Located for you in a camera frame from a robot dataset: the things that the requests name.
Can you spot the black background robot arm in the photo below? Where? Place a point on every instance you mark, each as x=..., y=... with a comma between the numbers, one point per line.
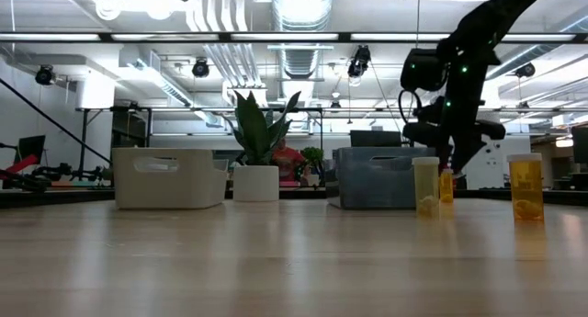
x=50, y=173

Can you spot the small green bushy plant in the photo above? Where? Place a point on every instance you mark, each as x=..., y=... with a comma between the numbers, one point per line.
x=313, y=155

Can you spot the large amber pill bottle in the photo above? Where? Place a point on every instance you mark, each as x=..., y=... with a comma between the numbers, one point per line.
x=526, y=188

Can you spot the long black ceiling light rail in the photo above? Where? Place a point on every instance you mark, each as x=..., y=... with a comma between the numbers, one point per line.
x=344, y=37

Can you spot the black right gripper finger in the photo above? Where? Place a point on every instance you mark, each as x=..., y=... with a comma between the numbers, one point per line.
x=465, y=154
x=444, y=152

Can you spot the pale yellow pill bottle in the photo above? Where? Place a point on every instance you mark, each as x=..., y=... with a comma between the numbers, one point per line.
x=426, y=188

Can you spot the grey plastic bin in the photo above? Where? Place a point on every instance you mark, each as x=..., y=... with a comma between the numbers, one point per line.
x=367, y=184

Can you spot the black tilted panel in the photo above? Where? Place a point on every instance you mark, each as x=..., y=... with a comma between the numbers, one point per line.
x=31, y=147

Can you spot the snake plant in white pot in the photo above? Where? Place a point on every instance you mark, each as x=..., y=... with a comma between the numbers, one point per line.
x=256, y=184

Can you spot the black aluminium rig frame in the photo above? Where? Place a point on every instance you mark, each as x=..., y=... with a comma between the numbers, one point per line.
x=27, y=198

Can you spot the black wide monitor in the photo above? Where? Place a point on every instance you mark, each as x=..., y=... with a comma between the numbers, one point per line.
x=374, y=139

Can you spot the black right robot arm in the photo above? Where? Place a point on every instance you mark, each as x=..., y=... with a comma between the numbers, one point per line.
x=487, y=18

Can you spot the silver round ventilation duct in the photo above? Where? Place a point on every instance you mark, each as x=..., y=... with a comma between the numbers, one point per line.
x=301, y=14

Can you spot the small orange pill bottle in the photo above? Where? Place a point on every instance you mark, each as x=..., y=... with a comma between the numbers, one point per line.
x=447, y=188

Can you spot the white plastic bin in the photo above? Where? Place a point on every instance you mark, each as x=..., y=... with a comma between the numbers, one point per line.
x=184, y=188

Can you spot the black cabinet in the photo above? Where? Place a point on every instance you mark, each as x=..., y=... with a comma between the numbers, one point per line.
x=131, y=128

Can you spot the red bar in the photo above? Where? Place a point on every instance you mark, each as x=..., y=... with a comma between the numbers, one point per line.
x=25, y=163

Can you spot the person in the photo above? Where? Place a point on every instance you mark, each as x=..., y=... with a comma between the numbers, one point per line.
x=287, y=163

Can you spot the black ceiling spotlight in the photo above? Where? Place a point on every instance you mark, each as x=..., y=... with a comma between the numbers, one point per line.
x=525, y=70
x=200, y=68
x=44, y=75
x=359, y=60

